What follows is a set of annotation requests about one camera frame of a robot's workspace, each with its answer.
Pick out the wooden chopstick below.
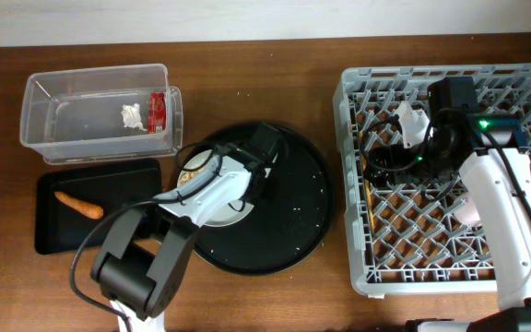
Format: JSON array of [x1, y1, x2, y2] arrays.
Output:
[[359, 133, 375, 234]]

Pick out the grey plate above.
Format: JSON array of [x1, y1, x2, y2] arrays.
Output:
[[184, 149, 254, 228]]

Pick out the carrot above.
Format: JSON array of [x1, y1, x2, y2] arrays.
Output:
[[54, 191, 104, 219]]

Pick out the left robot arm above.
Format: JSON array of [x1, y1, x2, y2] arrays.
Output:
[[69, 123, 284, 331]]

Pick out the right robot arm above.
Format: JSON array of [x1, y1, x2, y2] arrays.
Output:
[[360, 77, 531, 331]]

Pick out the grey dishwasher rack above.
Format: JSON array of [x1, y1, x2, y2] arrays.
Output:
[[333, 64, 531, 298]]

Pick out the black round tray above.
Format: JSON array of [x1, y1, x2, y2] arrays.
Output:
[[195, 124, 336, 276]]

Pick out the peanut and rice scraps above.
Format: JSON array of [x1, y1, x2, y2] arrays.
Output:
[[177, 166, 206, 186]]

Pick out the red wrapper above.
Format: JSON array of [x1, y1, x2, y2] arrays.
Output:
[[147, 92, 166, 134]]

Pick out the crumpled white tissue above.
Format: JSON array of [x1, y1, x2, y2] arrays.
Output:
[[121, 103, 147, 132]]

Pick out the clear plastic bin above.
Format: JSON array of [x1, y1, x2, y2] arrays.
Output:
[[19, 64, 183, 165]]

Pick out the black rectangular tray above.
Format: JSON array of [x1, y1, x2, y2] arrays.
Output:
[[34, 159, 162, 255]]

